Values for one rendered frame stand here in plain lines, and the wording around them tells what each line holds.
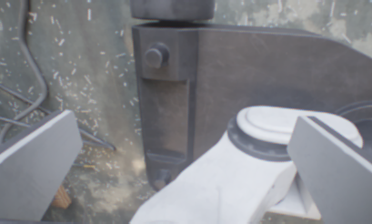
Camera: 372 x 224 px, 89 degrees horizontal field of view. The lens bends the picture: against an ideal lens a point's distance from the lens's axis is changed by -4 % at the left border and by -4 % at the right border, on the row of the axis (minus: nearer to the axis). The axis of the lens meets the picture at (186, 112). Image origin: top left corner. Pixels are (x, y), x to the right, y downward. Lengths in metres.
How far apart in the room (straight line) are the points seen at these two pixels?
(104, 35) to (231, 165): 0.58
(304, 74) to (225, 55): 0.17
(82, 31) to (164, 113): 0.42
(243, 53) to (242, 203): 0.30
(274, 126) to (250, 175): 0.09
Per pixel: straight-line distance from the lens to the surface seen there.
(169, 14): 0.43
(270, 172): 0.34
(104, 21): 0.73
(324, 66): 0.50
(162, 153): 0.59
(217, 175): 0.31
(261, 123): 0.36
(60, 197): 1.39
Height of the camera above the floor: 0.61
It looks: 59 degrees down
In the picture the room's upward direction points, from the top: 156 degrees counter-clockwise
